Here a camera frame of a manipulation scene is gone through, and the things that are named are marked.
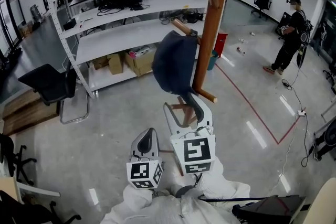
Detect black cantilever office chair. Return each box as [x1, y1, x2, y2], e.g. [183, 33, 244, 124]
[17, 60, 90, 124]

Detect long floor cable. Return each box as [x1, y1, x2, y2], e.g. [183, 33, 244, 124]
[267, 49, 310, 196]

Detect tall cardboard box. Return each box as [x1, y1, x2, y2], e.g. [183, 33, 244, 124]
[107, 51, 125, 76]

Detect black bag with strap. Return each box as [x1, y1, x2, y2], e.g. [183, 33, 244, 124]
[198, 194, 307, 224]

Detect large cardboard box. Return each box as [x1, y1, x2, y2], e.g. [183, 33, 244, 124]
[124, 46, 159, 77]

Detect person's left forearm white sleeve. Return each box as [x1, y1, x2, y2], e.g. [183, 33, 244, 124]
[101, 184, 169, 224]

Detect white desk edge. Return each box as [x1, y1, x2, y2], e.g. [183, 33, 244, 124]
[0, 177, 61, 203]

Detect small cardboard box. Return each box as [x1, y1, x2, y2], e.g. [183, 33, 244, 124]
[90, 56, 110, 71]

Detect red box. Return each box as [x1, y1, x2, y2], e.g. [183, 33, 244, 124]
[214, 32, 229, 57]

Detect black chair with armrest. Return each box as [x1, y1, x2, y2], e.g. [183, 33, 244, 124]
[0, 189, 82, 224]

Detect black swivel chair base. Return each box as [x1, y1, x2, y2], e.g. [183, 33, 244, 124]
[0, 133, 38, 187]

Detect black mesh swivel chair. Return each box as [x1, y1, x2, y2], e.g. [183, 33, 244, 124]
[250, 0, 272, 19]

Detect person's right forearm white sleeve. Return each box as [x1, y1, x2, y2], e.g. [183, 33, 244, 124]
[193, 159, 251, 201]

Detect tangle of black cables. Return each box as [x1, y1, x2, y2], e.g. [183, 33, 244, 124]
[97, 0, 148, 17]

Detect spare grippers with cables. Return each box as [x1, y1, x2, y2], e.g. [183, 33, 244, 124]
[159, 9, 206, 26]

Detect beige chair back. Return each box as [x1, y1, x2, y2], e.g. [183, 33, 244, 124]
[301, 177, 336, 224]

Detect dark blue fabric item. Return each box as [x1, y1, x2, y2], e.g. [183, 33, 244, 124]
[151, 30, 202, 95]

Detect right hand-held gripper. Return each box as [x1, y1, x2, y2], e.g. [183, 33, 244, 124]
[163, 92, 217, 176]

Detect wooden step platform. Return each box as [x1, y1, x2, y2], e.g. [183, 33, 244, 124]
[2, 88, 61, 137]

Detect white metal shelving unit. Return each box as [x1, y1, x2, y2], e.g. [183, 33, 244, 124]
[41, 0, 214, 99]

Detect brown wooden coat stand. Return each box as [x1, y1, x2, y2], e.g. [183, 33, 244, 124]
[167, 0, 276, 127]

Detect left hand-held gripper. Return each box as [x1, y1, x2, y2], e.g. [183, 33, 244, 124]
[125, 127, 165, 190]

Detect black box device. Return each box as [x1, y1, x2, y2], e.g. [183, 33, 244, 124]
[62, 19, 78, 31]

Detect teal waste bin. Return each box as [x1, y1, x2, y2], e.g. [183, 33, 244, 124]
[206, 49, 219, 71]

